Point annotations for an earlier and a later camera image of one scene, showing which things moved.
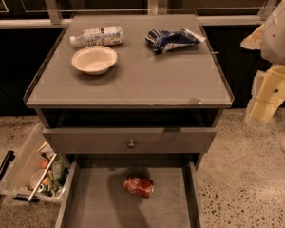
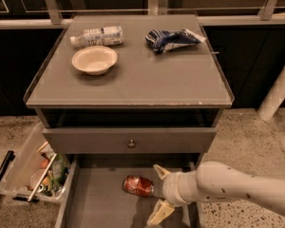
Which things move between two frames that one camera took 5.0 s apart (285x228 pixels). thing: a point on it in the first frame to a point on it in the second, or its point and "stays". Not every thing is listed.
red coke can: (135, 184) stays
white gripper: (279, 37) to (170, 187)
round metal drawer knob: (131, 144) stays
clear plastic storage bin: (36, 172) stays
